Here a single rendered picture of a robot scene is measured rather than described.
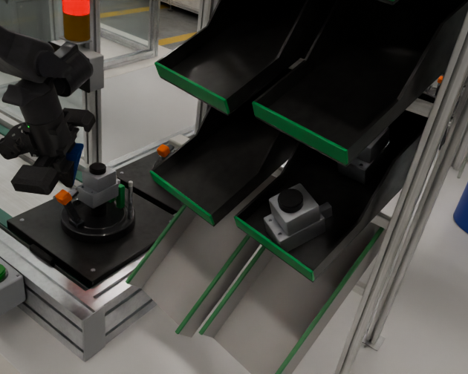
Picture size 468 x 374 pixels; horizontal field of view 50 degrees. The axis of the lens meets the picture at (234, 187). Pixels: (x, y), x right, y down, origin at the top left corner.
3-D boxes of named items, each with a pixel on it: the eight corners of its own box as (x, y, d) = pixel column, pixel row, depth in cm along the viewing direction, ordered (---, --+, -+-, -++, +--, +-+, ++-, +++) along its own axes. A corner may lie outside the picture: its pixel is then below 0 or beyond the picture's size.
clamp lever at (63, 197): (76, 225, 93) (61, 199, 87) (68, 220, 94) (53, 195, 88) (90, 212, 94) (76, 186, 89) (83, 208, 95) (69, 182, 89)
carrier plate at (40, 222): (91, 290, 86) (91, 280, 85) (7, 228, 97) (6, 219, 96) (184, 229, 103) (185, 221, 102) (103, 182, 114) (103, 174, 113)
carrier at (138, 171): (189, 226, 104) (194, 175, 98) (108, 179, 115) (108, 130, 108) (254, 183, 122) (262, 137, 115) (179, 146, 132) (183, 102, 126)
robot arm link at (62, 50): (36, 59, 66) (88, 18, 74) (-14, 44, 68) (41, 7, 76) (56, 126, 75) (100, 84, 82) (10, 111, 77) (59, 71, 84)
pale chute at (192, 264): (192, 338, 76) (177, 334, 72) (140, 287, 83) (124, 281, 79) (301, 188, 78) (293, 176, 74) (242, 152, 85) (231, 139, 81)
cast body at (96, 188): (93, 209, 93) (92, 176, 89) (76, 199, 95) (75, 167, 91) (126, 191, 99) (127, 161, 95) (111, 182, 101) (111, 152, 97)
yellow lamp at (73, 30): (75, 43, 97) (74, 17, 95) (59, 35, 100) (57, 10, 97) (95, 38, 101) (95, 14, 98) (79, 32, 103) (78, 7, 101)
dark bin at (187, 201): (213, 227, 66) (200, 192, 61) (154, 182, 74) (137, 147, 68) (347, 107, 76) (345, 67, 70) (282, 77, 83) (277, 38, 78)
